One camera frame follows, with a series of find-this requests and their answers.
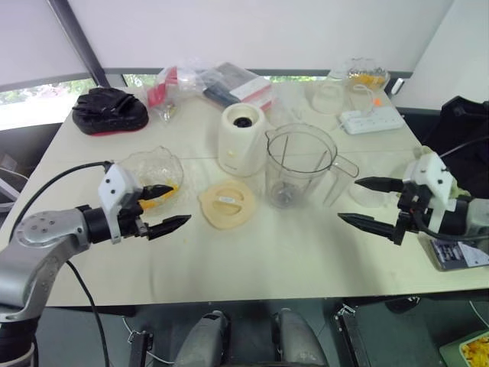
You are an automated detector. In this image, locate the dark grey rounded shape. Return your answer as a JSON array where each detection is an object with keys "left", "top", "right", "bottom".
[
  {"left": 272, "top": 307, "right": 330, "bottom": 367},
  {"left": 173, "top": 310, "right": 232, "bottom": 367}
]

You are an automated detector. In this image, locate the red and white box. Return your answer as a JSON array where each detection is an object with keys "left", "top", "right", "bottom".
[{"left": 147, "top": 67, "right": 179, "bottom": 109}]

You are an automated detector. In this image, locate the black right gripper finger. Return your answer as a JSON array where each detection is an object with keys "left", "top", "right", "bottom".
[
  {"left": 337, "top": 213, "right": 400, "bottom": 242},
  {"left": 354, "top": 176, "right": 404, "bottom": 194}
]

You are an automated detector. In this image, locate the white power strip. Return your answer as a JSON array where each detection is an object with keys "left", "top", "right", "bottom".
[{"left": 337, "top": 106, "right": 406, "bottom": 136}]

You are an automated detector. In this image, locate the black flat box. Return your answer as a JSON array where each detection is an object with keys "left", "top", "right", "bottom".
[{"left": 201, "top": 62, "right": 261, "bottom": 106}]

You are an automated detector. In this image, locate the clear blender jar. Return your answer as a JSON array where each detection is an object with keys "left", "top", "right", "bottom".
[{"left": 264, "top": 122, "right": 361, "bottom": 209}]

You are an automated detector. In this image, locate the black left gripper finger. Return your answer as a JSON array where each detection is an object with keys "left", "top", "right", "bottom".
[
  {"left": 147, "top": 213, "right": 192, "bottom": 242},
  {"left": 138, "top": 183, "right": 179, "bottom": 202}
]

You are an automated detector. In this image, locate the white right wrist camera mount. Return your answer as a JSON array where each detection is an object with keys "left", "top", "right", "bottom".
[{"left": 403, "top": 147, "right": 459, "bottom": 232}]

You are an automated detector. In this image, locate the green tray of yellow food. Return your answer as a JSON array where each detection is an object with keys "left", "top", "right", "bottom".
[{"left": 439, "top": 330, "right": 489, "bottom": 367}]

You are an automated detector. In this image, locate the dark window frame post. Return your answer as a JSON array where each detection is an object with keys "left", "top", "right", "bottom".
[{"left": 47, "top": 0, "right": 111, "bottom": 89}]

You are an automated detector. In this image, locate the clear plastic bag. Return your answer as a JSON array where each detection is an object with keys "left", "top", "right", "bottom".
[
  {"left": 196, "top": 60, "right": 277, "bottom": 111},
  {"left": 143, "top": 63, "right": 204, "bottom": 122}
]

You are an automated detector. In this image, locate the clear container with orange food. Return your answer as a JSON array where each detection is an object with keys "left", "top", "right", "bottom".
[{"left": 343, "top": 57, "right": 391, "bottom": 93}]

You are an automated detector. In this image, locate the wavy-rim clear glass bowl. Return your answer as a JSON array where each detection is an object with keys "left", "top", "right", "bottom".
[{"left": 120, "top": 145, "right": 185, "bottom": 209}]

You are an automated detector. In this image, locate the black table leg bar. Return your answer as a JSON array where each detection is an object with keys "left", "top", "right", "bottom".
[
  {"left": 333, "top": 303, "right": 374, "bottom": 367},
  {"left": 127, "top": 330, "right": 154, "bottom": 367}
]

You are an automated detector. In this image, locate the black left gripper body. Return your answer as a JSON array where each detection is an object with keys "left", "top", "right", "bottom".
[{"left": 116, "top": 188, "right": 154, "bottom": 240}]

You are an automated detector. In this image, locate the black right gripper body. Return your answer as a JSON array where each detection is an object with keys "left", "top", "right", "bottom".
[{"left": 391, "top": 179, "right": 435, "bottom": 245}]

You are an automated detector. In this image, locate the cream blender base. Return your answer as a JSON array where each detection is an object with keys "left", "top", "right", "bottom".
[{"left": 217, "top": 102, "right": 268, "bottom": 178}]

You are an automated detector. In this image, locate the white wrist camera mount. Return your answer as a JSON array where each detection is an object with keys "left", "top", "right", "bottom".
[
  {"left": 403, "top": 147, "right": 459, "bottom": 232},
  {"left": 97, "top": 161, "right": 144, "bottom": 245}
]

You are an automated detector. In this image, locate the thin white cable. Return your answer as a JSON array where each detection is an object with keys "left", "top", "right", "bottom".
[{"left": 351, "top": 84, "right": 377, "bottom": 116}]

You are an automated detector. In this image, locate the clear plastic container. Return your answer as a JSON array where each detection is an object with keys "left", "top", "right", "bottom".
[{"left": 305, "top": 81, "right": 351, "bottom": 116}]

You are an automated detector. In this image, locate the pink and white box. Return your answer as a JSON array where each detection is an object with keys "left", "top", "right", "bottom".
[{"left": 228, "top": 76, "right": 274, "bottom": 110}]

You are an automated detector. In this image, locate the large black bag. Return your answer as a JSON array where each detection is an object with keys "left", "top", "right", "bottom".
[{"left": 419, "top": 95, "right": 489, "bottom": 200}]

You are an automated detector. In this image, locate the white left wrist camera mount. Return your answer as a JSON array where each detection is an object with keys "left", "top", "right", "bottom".
[{"left": 97, "top": 161, "right": 144, "bottom": 245}]

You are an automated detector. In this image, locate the cream blender lid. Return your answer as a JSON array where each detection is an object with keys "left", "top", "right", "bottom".
[{"left": 197, "top": 179, "right": 256, "bottom": 231}]

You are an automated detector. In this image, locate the white box with dark label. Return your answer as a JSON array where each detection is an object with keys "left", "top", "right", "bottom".
[{"left": 417, "top": 230, "right": 489, "bottom": 274}]

